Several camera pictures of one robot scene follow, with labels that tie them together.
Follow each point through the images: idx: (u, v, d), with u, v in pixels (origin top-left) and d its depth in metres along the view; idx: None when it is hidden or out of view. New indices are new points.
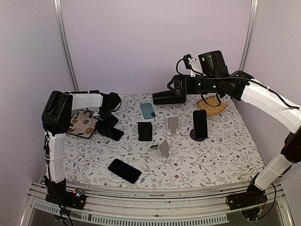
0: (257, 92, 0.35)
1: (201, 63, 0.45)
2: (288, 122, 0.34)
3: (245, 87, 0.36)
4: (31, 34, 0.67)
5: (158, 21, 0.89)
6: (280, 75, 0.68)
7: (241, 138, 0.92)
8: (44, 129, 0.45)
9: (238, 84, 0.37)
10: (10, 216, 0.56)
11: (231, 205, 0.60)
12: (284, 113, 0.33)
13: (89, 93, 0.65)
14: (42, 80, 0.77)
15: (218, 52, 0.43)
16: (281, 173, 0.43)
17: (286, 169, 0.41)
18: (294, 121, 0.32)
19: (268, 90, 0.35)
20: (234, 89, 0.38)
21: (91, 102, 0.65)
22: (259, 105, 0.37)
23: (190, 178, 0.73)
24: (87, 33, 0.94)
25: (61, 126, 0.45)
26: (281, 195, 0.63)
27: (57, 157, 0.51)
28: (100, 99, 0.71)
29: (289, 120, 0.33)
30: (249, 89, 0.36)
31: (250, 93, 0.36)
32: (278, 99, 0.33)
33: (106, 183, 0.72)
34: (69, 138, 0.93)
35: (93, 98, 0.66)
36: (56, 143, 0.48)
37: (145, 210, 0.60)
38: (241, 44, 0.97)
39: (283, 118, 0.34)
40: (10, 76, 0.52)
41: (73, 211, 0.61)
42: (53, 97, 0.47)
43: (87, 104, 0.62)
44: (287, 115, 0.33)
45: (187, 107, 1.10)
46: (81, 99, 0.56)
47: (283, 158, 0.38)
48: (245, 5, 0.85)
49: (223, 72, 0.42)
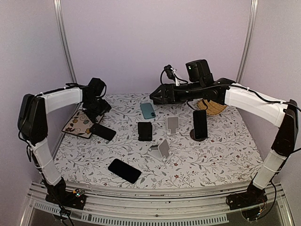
0: (236, 93, 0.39)
1: (188, 70, 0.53)
2: (271, 117, 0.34)
3: (225, 91, 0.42)
4: (31, 34, 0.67)
5: (158, 21, 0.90)
6: (279, 74, 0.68)
7: (241, 138, 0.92)
8: (23, 138, 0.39)
9: (219, 91, 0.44)
10: (10, 216, 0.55)
11: (231, 205, 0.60)
12: (266, 108, 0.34)
13: (66, 89, 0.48)
14: (42, 80, 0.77)
15: (201, 60, 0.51)
16: (277, 170, 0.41)
17: (282, 165, 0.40)
18: (276, 115, 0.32)
19: (248, 91, 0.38)
20: (217, 95, 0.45)
21: (70, 100, 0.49)
22: (243, 105, 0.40)
23: (190, 178, 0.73)
24: (87, 32, 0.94)
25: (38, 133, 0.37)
26: (281, 195, 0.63)
27: (46, 163, 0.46)
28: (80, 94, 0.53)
29: (272, 115, 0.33)
30: (229, 92, 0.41)
31: (231, 96, 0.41)
32: (256, 96, 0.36)
33: (106, 183, 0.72)
34: (69, 138, 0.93)
35: (71, 95, 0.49)
36: (40, 151, 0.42)
37: (146, 210, 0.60)
38: (241, 44, 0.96)
39: (268, 115, 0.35)
40: (9, 77, 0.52)
41: (73, 211, 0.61)
42: (24, 102, 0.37)
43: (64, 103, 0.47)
44: (270, 110, 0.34)
45: (187, 107, 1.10)
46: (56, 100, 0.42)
47: (275, 154, 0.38)
48: (245, 5, 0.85)
49: (208, 79, 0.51)
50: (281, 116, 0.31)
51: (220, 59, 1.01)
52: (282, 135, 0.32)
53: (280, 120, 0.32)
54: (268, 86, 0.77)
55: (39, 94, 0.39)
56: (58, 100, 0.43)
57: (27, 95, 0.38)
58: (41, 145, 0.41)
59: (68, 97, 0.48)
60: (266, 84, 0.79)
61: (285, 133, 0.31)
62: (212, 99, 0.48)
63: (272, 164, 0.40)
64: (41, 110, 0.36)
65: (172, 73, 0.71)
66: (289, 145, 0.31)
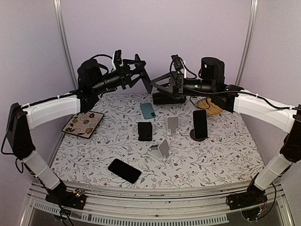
0: (246, 101, 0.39)
1: (203, 68, 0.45)
2: (280, 123, 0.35)
3: (235, 99, 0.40)
4: (31, 35, 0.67)
5: (158, 21, 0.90)
6: (279, 75, 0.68)
7: (241, 138, 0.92)
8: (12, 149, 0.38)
9: (228, 98, 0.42)
10: (10, 216, 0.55)
11: (231, 206, 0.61)
12: (276, 116, 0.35)
13: (60, 98, 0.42)
14: (42, 81, 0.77)
15: (221, 62, 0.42)
16: (281, 172, 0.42)
17: (287, 168, 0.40)
18: (286, 121, 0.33)
19: (257, 97, 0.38)
20: (225, 102, 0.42)
21: (65, 111, 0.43)
22: (251, 111, 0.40)
23: (190, 178, 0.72)
24: (87, 33, 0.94)
25: (20, 150, 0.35)
26: (281, 195, 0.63)
27: (40, 172, 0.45)
28: (79, 103, 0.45)
29: (282, 121, 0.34)
30: (238, 100, 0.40)
31: (240, 103, 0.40)
32: (266, 102, 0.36)
33: (106, 183, 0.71)
34: (69, 138, 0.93)
35: (65, 105, 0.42)
36: (31, 163, 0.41)
37: (146, 210, 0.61)
38: (241, 44, 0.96)
39: (277, 121, 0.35)
40: (9, 77, 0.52)
41: (73, 211, 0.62)
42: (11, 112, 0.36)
43: (59, 115, 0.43)
44: (280, 117, 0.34)
45: (187, 107, 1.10)
46: (40, 113, 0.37)
47: (282, 158, 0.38)
48: (245, 5, 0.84)
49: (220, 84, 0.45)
50: (290, 122, 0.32)
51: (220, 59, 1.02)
52: (291, 141, 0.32)
53: (289, 125, 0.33)
54: (268, 86, 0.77)
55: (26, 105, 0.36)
56: (44, 113, 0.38)
57: (16, 105, 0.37)
58: (32, 157, 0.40)
59: (63, 108, 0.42)
60: (266, 85, 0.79)
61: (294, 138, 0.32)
62: (220, 106, 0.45)
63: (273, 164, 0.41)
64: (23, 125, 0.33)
65: (182, 64, 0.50)
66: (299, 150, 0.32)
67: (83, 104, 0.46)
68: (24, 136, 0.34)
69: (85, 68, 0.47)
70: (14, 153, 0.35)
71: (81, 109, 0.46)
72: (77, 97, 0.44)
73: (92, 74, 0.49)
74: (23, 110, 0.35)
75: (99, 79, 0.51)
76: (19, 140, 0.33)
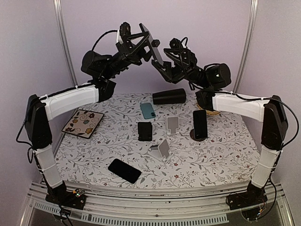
0: (222, 99, 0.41)
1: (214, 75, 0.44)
2: (254, 114, 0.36)
3: (212, 98, 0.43)
4: (30, 34, 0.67)
5: (158, 21, 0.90)
6: (279, 75, 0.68)
7: (241, 138, 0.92)
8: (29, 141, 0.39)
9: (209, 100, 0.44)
10: (10, 216, 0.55)
11: (231, 206, 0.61)
12: (249, 108, 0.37)
13: (78, 88, 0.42)
14: (42, 80, 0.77)
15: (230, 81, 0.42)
16: (273, 165, 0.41)
17: (276, 161, 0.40)
18: (258, 110, 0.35)
19: (231, 94, 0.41)
20: (205, 103, 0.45)
21: (83, 100, 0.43)
22: (229, 108, 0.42)
23: (190, 178, 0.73)
24: (87, 33, 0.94)
25: (39, 140, 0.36)
26: (281, 195, 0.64)
27: (50, 165, 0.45)
28: (97, 93, 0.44)
29: (255, 111, 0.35)
30: (215, 99, 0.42)
31: (217, 101, 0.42)
32: (238, 97, 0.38)
33: (106, 183, 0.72)
34: (69, 138, 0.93)
35: (83, 95, 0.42)
36: (43, 155, 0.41)
37: (146, 210, 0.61)
38: (241, 44, 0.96)
39: (252, 113, 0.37)
40: (9, 78, 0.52)
41: (73, 211, 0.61)
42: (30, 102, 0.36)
43: (78, 105, 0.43)
44: (252, 108, 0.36)
45: (187, 107, 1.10)
46: (59, 103, 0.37)
47: (265, 149, 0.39)
48: (245, 5, 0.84)
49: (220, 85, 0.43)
50: (262, 110, 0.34)
51: (219, 58, 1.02)
52: (270, 129, 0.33)
53: (262, 114, 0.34)
54: (268, 86, 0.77)
55: (44, 96, 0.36)
56: (63, 102, 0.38)
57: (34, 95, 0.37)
58: (43, 151, 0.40)
59: (82, 98, 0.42)
60: (266, 85, 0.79)
61: (269, 126, 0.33)
62: (201, 107, 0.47)
63: (269, 161, 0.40)
64: (43, 115, 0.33)
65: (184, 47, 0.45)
66: (276, 137, 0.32)
67: (102, 93, 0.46)
68: (41, 129, 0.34)
69: (87, 65, 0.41)
70: (33, 143, 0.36)
71: (99, 99, 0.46)
72: (95, 87, 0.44)
73: (101, 65, 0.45)
74: (42, 102, 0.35)
75: (106, 63, 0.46)
76: (37, 130, 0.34)
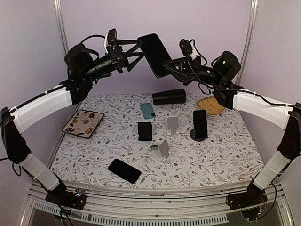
0: (246, 99, 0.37)
1: (221, 65, 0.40)
2: (276, 119, 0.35)
3: (233, 96, 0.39)
4: (31, 35, 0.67)
5: (158, 21, 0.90)
6: (279, 76, 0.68)
7: (241, 138, 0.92)
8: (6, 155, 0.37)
9: (228, 95, 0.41)
10: (9, 216, 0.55)
11: (231, 206, 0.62)
12: (273, 113, 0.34)
13: (47, 93, 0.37)
14: (42, 80, 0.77)
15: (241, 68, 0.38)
16: (280, 171, 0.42)
17: (285, 167, 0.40)
18: (282, 117, 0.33)
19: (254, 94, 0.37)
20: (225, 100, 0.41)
21: (56, 106, 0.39)
22: (248, 108, 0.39)
23: (190, 178, 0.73)
24: (87, 33, 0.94)
25: (14, 154, 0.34)
26: (281, 195, 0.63)
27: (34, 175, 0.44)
28: (68, 96, 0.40)
29: (278, 117, 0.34)
30: (237, 97, 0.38)
31: (239, 100, 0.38)
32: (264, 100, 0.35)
33: (106, 183, 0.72)
34: (69, 138, 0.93)
35: (52, 101, 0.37)
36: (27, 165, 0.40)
37: (145, 210, 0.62)
38: (241, 44, 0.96)
39: (273, 117, 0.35)
40: (8, 78, 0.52)
41: (73, 211, 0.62)
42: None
43: (50, 111, 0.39)
44: (276, 114, 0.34)
45: (187, 107, 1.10)
46: (29, 115, 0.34)
47: (280, 156, 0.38)
48: (245, 5, 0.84)
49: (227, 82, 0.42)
50: (286, 117, 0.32)
51: None
52: (289, 138, 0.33)
53: (284, 121, 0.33)
54: (268, 86, 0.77)
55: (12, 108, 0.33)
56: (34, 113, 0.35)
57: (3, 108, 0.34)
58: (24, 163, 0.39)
59: (52, 104, 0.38)
60: (266, 85, 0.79)
61: (289, 133, 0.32)
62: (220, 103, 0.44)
63: (275, 165, 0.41)
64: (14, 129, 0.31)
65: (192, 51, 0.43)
66: (295, 146, 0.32)
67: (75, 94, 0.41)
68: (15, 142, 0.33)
69: (72, 54, 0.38)
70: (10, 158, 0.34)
71: (74, 100, 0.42)
72: (66, 89, 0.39)
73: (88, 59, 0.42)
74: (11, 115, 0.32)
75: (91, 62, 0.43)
76: (13, 144, 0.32)
